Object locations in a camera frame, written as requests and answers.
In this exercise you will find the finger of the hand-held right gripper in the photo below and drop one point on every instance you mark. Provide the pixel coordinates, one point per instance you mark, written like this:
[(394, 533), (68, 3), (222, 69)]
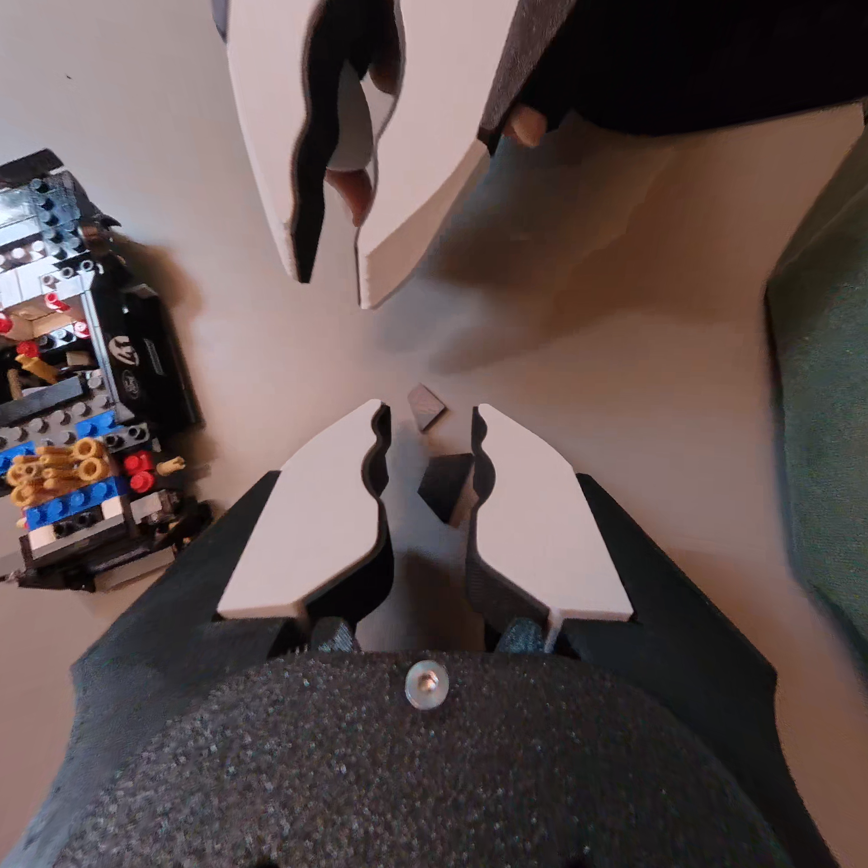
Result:
[(264, 102), (434, 135)]

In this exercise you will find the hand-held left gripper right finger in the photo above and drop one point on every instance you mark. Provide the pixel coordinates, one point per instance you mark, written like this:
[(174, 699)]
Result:
[(549, 542)]

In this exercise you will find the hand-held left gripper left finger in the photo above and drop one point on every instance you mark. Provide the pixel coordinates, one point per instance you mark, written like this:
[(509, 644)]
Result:
[(305, 542)]

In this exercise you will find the partly built lego car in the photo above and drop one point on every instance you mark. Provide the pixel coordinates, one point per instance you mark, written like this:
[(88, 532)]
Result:
[(81, 420)]

